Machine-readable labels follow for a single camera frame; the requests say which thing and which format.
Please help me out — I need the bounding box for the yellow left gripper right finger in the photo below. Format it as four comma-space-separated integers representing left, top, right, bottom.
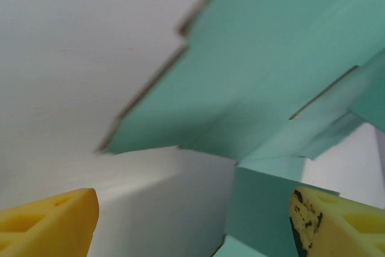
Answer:
288, 186, 385, 257

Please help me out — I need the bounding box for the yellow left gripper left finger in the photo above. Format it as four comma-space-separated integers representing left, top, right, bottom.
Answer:
0, 188, 99, 257

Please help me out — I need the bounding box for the green cloth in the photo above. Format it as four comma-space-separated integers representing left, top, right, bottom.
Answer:
94, 0, 385, 257

